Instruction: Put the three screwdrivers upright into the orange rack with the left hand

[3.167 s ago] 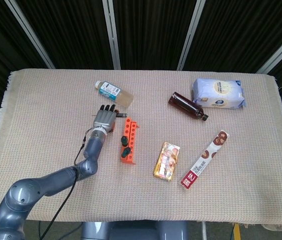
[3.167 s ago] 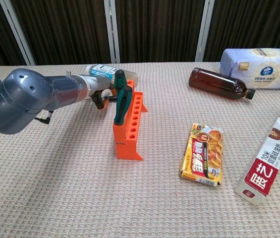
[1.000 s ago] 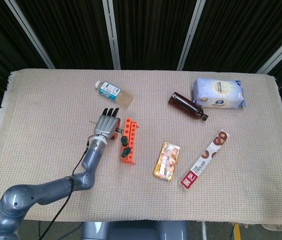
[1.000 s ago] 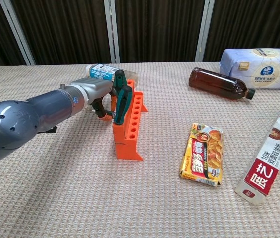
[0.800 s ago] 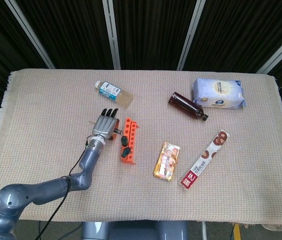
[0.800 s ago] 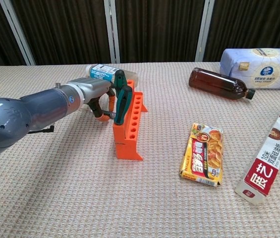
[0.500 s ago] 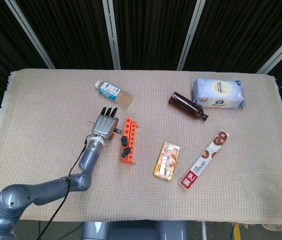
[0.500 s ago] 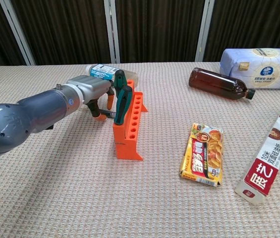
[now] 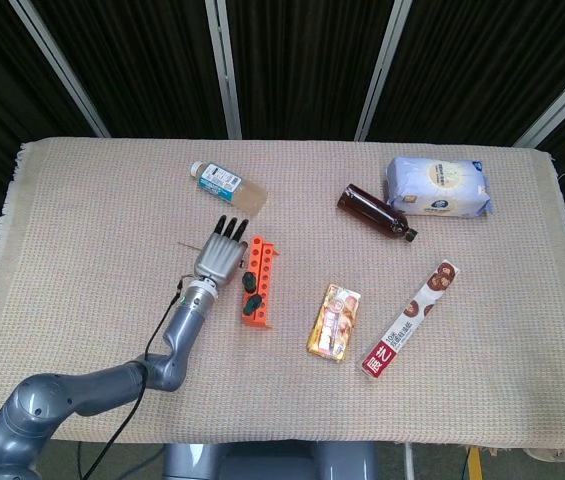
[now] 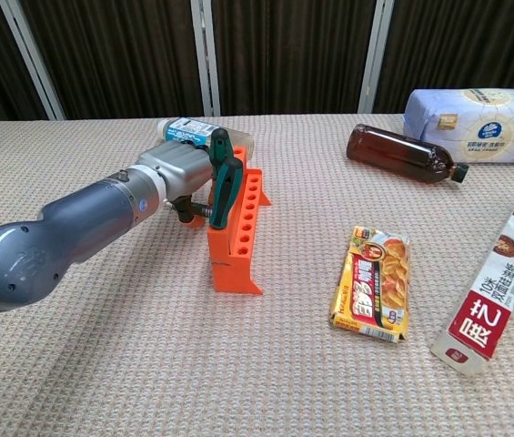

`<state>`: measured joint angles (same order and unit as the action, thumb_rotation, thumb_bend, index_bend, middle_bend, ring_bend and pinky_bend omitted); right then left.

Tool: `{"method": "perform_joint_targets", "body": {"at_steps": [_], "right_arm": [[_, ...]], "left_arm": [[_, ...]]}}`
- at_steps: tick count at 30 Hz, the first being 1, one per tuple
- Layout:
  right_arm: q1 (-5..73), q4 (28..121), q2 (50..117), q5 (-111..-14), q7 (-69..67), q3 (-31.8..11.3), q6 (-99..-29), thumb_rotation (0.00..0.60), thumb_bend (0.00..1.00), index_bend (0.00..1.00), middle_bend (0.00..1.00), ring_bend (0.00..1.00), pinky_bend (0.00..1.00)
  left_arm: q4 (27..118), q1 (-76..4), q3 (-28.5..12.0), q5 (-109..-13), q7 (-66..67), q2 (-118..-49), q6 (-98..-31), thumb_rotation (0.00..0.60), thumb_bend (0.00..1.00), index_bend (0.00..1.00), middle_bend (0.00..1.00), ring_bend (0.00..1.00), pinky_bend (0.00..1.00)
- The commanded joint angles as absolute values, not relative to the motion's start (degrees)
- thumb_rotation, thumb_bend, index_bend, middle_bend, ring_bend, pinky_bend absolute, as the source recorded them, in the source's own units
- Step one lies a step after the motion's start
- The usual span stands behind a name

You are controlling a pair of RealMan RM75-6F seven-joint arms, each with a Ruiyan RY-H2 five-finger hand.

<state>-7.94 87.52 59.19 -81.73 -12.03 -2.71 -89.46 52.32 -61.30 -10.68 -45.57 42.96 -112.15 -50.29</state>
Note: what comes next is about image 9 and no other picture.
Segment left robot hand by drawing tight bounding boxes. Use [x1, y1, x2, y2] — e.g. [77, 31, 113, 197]
[193, 214, 251, 290]

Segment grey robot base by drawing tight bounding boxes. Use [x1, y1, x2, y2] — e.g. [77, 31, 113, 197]
[161, 442, 378, 480]

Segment orange tool rack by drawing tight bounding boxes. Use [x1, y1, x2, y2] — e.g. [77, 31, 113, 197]
[239, 234, 281, 330]

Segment clear bottle blue label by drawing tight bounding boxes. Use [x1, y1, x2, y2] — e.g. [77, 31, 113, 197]
[189, 160, 269, 217]

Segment yellow food packet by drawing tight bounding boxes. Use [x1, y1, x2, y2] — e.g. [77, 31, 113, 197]
[305, 283, 363, 363]

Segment brown tea bottle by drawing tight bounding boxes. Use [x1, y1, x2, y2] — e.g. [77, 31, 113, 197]
[337, 183, 419, 244]

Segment beige woven tablecloth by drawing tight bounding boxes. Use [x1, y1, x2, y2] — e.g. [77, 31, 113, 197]
[0, 137, 565, 451]

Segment long white red box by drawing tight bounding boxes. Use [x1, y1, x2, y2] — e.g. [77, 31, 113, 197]
[360, 259, 462, 381]

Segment blue white tissue pack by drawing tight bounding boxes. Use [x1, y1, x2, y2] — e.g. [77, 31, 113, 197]
[385, 155, 493, 218]

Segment white partition frame post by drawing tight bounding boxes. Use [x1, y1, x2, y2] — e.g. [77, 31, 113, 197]
[205, 0, 243, 140]
[354, 0, 413, 142]
[9, 0, 111, 139]
[514, 64, 565, 149]

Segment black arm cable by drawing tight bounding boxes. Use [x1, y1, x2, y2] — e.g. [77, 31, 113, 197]
[81, 277, 198, 480]

